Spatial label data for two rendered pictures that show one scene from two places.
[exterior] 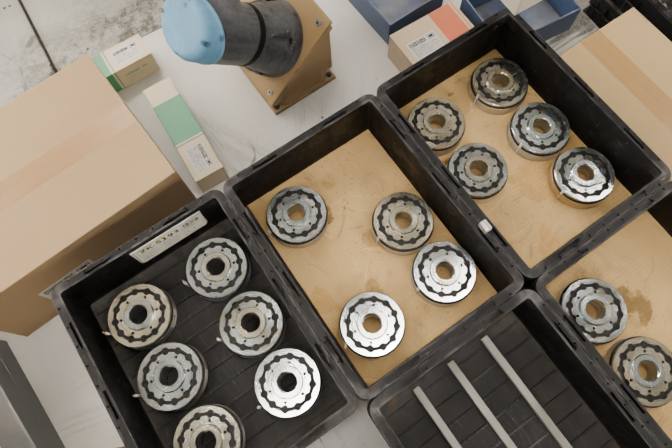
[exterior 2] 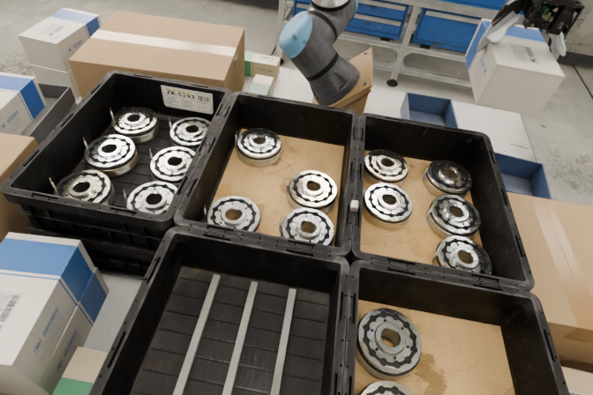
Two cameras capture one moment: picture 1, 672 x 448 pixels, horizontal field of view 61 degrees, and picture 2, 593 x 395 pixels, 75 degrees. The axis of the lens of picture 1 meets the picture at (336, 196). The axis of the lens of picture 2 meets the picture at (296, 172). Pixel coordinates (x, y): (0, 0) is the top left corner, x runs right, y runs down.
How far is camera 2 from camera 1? 52 cm
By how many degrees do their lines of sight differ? 29
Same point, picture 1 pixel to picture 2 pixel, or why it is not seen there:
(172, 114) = (257, 89)
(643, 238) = (480, 341)
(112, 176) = (196, 63)
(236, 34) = (314, 48)
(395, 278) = (276, 216)
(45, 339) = not seen: hidden behind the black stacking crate
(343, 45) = not seen: hidden behind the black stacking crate
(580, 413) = not seen: outside the picture
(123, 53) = (265, 58)
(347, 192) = (299, 160)
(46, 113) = (201, 32)
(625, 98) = (539, 244)
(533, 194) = (416, 249)
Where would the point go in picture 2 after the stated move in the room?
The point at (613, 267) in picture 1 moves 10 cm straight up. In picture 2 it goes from (436, 337) to (460, 311)
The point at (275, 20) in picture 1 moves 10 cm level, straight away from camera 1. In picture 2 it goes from (342, 67) to (357, 54)
